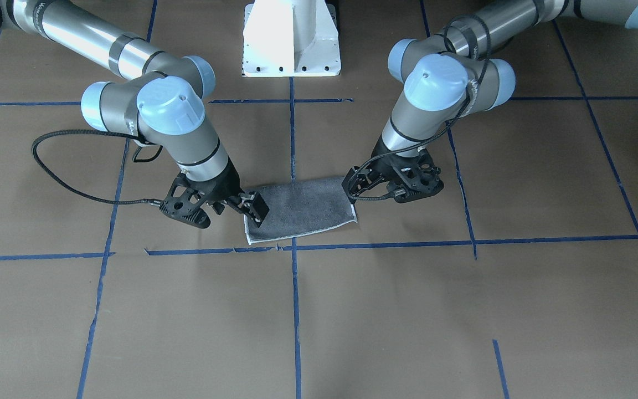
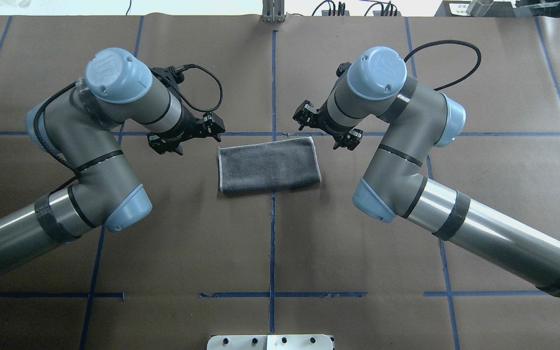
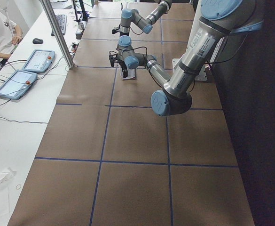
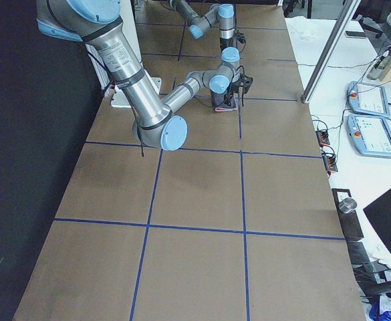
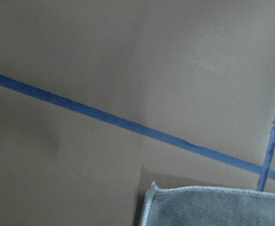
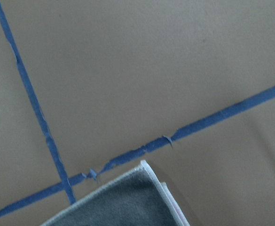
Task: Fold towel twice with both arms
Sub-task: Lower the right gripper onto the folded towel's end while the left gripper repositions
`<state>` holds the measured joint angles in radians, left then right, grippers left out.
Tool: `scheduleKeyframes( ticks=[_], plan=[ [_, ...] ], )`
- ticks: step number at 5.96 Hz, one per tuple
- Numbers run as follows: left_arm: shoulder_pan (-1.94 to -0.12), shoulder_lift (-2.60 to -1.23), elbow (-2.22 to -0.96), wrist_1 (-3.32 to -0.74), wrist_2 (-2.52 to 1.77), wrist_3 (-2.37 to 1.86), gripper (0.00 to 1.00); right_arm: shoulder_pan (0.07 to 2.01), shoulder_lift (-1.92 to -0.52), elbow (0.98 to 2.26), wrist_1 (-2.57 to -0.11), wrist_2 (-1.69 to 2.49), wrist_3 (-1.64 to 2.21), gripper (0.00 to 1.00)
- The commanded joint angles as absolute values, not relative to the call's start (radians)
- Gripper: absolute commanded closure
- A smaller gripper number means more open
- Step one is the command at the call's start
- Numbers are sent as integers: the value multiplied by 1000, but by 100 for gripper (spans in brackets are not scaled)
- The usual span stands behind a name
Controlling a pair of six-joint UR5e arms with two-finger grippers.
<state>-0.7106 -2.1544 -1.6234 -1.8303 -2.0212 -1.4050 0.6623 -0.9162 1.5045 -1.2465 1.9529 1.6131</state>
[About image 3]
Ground blue teach pendant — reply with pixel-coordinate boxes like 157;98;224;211
0;70;37;100
22;49;55;73

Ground near orange connector block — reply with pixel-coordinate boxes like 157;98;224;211
70;48;77;54

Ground black computer mouse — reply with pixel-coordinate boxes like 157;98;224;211
32;38;43;44

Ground near blue teach pendant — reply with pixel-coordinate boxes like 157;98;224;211
0;70;37;100

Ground far blue teach pendant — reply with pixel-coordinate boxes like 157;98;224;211
22;49;55;73

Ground pink towel white trim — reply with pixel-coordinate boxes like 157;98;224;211
120;69;136;80

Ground white mounting post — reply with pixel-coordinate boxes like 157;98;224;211
172;0;207;81

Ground black camera cable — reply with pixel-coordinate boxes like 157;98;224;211
108;46;232;92
120;2;149;36

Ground black keyboard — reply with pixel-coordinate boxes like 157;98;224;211
55;14;67;35

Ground person's right hand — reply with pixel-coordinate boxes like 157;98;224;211
11;35;23;45

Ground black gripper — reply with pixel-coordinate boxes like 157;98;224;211
119;61;128;78

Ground person in white shirt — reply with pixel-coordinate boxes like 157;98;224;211
0;12;23;65

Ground aluminium frame post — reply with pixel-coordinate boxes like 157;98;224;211
40;0;74;69

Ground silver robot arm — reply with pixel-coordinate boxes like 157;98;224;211
117;0;172;36
110;0;265;116

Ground crumpled white tissue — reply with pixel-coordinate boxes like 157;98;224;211
0;167;17;184

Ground small steel cup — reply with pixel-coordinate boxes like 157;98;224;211
78;22;85;30

